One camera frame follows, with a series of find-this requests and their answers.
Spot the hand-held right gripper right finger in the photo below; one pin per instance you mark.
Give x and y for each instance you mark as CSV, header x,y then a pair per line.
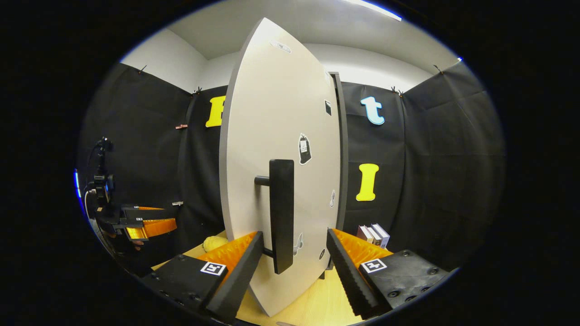
x,y
349,271

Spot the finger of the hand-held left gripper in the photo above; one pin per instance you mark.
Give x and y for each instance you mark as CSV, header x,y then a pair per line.
x,y
149,213
156,227

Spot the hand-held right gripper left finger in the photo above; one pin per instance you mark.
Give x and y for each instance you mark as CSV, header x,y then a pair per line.
x,y
240,276

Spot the round brown coaster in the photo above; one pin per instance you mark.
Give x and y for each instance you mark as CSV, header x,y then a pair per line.
x,y
285,323

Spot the beige cabinet door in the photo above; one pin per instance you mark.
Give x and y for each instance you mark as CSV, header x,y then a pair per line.
x,y
272,113

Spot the white book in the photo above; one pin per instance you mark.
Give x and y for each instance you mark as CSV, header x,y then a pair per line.
x,y
364,233
374,235
382,233

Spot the yellow plush toy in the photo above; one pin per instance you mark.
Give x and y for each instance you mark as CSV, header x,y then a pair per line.
x,y
213,243

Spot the black backdrop cloth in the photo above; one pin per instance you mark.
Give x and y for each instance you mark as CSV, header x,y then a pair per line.
x,y
430,158

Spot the long ceiling light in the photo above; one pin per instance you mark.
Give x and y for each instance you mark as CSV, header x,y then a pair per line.
x,y
374,9

